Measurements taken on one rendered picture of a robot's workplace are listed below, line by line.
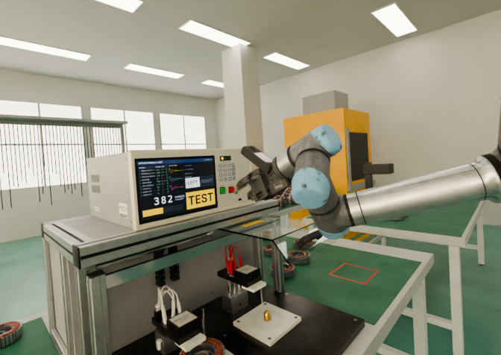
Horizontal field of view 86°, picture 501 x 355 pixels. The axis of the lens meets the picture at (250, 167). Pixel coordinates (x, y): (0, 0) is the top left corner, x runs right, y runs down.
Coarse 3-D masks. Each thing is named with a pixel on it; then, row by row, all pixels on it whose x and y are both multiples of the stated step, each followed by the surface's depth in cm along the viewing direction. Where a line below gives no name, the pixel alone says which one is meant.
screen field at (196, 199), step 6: (186, 192) 79; (192, 192) 80; (198, 192) 82; (204, 192) 83; (210, 192) 85; (186, 198) 79; (192, 198) 80; (198, 198) 82; (204, 198) 83; (210, 198) 85; (186, 204) 79; (192, 204) 80; (198, 204) 82; (204, 204) 83; (210, 204) 85
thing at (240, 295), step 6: (222, 294) 92; (234, 294) 92; (240, 294) 92; (246, 294) 94; (222, 300) 92; (228, 300) 90; (234, 300) 90; (240, 300) 92; (246, 300) 94; (228, 306) 90; (234, 306) 90; (240, 306) 92; (234, 312) 90
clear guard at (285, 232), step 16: (240, 224) 89; (256, 224) 87; (272, 224) 86; (288, 224) 85; (304, 224) 84; (272, 240) 71; (288, 240) 73; (320, 240) 80; (288, 256) 69; (304, 256) 72
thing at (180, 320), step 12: (168, 312) 78; (180, 312) 74; (156, 324) 75; (168, 324) 70; (180, 324) 68; (192, 324) 69; (168, 336) 70; (180, 336) 67; (192, 336) 69; (204, 336) 69
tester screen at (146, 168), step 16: (160, 160) 73; (176, 160) 77; (192, 160) 80; (208, 160) 85; (144, 176) 70; (160, 176) 73; (176, 176) 76; (192, 176) 80; (144, 192) 70; (160, 192) 73; (176, 192) 76; (144, 208) 70
